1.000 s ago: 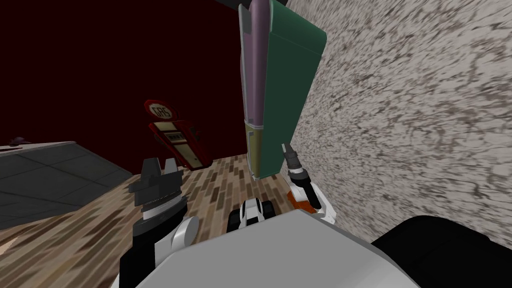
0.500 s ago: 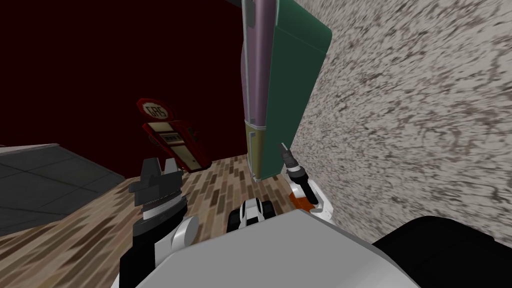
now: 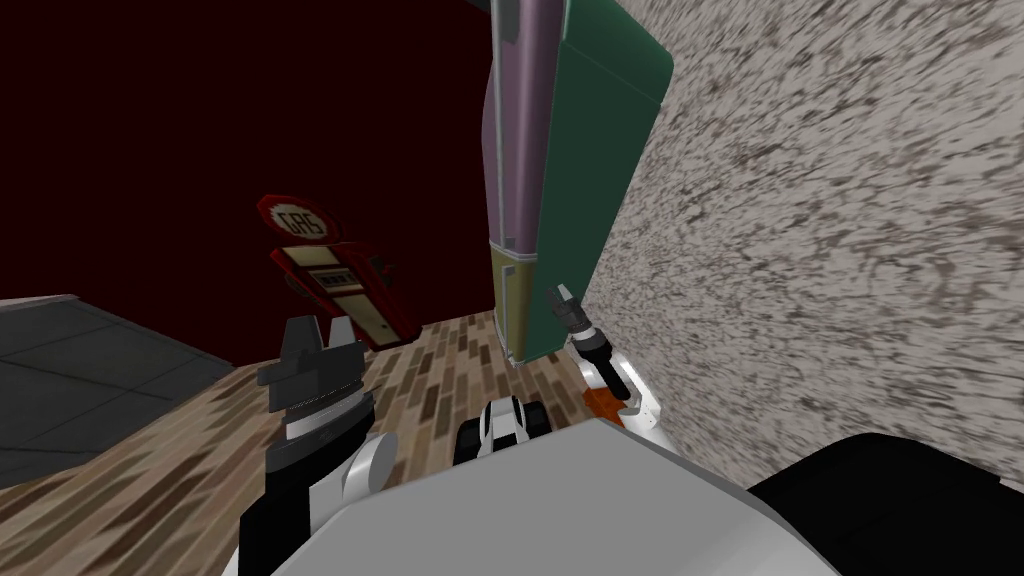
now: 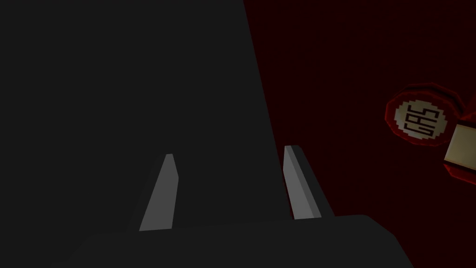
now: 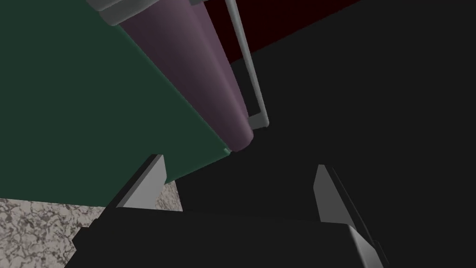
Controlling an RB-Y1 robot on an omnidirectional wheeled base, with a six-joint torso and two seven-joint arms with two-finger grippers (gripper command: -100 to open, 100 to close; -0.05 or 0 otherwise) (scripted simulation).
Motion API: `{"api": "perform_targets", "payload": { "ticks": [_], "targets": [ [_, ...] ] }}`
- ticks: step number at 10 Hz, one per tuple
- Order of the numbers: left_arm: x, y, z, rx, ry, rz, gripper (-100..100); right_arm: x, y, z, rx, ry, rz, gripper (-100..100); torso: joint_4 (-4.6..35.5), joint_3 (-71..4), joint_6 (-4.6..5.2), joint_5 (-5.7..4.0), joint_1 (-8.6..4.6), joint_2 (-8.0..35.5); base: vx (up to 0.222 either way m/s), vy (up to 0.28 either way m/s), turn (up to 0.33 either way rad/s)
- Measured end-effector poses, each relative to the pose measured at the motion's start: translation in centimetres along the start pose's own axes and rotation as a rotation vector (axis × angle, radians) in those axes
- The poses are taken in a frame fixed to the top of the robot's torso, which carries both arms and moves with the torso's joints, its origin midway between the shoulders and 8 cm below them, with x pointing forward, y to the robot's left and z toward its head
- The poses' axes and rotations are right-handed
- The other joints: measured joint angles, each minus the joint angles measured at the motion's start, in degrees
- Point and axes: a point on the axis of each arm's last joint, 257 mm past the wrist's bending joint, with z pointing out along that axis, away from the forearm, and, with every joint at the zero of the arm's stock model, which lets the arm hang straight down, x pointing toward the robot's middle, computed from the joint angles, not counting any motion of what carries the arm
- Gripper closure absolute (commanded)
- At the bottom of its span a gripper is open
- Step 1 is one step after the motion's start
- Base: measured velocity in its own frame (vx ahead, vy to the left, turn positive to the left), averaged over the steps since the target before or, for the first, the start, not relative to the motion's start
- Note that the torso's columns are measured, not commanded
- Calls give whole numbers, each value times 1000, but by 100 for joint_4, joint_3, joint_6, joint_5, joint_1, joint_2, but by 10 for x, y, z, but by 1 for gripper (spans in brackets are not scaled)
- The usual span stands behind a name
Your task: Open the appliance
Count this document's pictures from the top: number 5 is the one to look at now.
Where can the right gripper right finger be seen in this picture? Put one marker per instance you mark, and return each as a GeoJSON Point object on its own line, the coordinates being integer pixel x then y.
{"type": "Point", "coordinates": [329, 201]}

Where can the dark green cabinet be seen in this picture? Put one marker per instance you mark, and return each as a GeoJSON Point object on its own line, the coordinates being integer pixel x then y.
{"type": "Point", "coordinates": [74, 111]}

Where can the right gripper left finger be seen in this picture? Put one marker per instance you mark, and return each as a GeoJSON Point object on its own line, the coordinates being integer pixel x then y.
{"type": "Point", "coordinates": [147, 190]}

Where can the purple rounded column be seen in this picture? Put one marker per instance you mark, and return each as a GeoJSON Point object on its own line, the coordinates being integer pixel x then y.
{"type": "Point", "coordinates": [193, 74]}

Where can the black appliance door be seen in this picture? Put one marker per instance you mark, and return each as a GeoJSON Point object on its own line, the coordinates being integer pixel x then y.
{"type": "Point", "coordinates": [372, 111]}

